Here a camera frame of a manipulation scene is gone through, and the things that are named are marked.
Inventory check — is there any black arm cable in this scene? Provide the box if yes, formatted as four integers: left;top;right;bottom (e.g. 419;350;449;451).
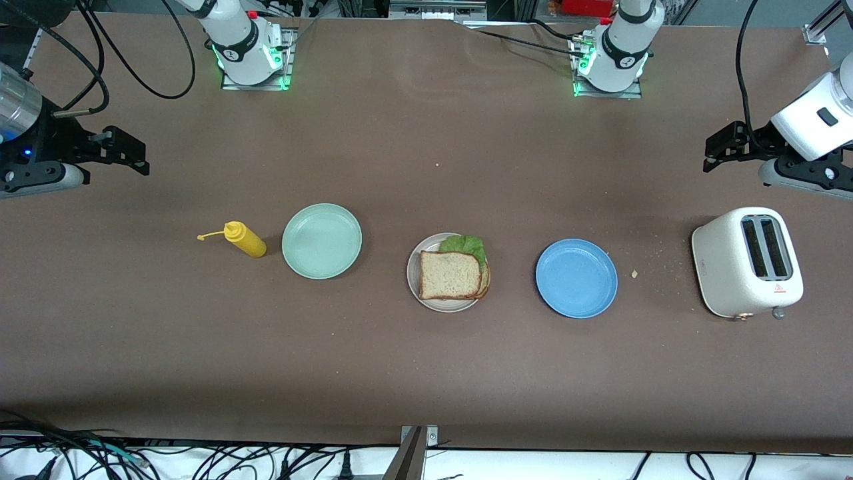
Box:
734;0;777;153
0;0;197;119

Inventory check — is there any red box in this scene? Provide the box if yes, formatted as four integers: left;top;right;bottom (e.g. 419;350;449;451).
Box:
562;0;615;17

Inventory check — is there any teal cable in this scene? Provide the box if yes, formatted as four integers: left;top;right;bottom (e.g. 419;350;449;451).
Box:
83;439;146;465

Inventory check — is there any metal corner bracket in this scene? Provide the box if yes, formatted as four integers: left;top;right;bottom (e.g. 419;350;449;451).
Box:
400;425;439;449

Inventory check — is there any black base power cable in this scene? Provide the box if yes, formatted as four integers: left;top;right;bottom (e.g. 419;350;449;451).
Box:
460;19;590;59

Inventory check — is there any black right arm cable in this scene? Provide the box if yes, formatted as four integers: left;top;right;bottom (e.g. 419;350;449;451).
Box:
0;0;197;119

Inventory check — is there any yellow squeeze bottle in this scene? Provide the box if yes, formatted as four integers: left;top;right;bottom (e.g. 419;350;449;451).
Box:
197;221;267;259

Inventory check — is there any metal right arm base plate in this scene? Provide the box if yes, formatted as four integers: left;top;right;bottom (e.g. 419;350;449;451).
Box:
221;27;297;91

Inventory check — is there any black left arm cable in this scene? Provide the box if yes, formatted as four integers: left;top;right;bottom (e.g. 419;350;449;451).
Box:
734;0;777;153

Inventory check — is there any aluminium frame bar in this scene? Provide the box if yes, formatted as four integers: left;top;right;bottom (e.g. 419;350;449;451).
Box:
803;0;850;46

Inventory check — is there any mint green plate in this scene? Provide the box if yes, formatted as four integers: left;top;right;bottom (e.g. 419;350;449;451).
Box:
281;203;363;280

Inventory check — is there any beige plate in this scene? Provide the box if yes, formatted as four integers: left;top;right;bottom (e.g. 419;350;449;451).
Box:
406;232;490;313

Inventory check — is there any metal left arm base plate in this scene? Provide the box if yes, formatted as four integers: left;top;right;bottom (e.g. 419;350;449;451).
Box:
572;33;644;99

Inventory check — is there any blue plate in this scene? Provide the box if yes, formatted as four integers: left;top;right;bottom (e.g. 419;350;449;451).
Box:
535;238;619;319

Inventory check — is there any grey metal box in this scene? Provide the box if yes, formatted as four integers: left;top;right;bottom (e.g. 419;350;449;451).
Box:
389;0;488;21

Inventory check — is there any grey metal bar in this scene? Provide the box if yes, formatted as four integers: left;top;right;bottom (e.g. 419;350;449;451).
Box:
382;427;427;480

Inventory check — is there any black floor cable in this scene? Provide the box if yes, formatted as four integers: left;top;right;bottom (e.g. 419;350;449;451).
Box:
0;408;164;480

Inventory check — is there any green lettuce leaf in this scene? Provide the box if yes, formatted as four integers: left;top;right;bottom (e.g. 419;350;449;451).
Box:
438;234;488;269

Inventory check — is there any white toaster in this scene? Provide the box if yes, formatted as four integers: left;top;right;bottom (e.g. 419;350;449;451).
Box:
691;207;805;322

